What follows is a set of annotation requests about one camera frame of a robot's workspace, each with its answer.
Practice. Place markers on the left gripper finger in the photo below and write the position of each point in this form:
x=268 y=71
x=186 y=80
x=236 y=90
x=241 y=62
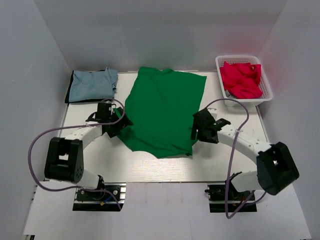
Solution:
x=125 y=122
x=119 y=112

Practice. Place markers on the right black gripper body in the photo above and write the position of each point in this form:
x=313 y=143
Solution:
x=202 y=137

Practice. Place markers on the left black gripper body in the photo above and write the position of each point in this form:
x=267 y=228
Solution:
x=115 y=128

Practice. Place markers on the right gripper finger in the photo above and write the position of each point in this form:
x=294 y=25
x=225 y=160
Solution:
x=201 y=119
x=194 y=131

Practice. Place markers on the green t shirt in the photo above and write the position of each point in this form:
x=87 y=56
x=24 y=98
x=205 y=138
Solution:
x=161 y=105

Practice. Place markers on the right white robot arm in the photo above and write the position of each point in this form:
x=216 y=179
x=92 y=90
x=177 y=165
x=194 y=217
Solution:
x=275 y=167

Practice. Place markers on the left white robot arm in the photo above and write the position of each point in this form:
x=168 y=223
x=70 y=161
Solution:
x=65 y=156

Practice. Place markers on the light blue folded t shirt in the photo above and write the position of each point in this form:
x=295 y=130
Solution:
x=94 y=86

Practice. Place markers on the red t shirt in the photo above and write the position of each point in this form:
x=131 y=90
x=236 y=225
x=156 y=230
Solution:
x=242 y=80

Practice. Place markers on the white plastic basket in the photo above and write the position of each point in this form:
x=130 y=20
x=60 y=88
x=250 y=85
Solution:
x=264 y=83

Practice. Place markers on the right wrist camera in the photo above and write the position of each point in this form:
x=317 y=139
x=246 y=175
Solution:
x=210 y=119

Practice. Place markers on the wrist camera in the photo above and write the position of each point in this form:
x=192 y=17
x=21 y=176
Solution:
x=210 y=119
x=103 y=110

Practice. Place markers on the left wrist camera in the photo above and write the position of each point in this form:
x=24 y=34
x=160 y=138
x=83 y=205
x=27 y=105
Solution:
x=103 y=110

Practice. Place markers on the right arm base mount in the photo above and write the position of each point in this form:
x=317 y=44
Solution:
x=216 y=198

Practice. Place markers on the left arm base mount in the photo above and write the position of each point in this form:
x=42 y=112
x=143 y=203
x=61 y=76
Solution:
x=85 y=201

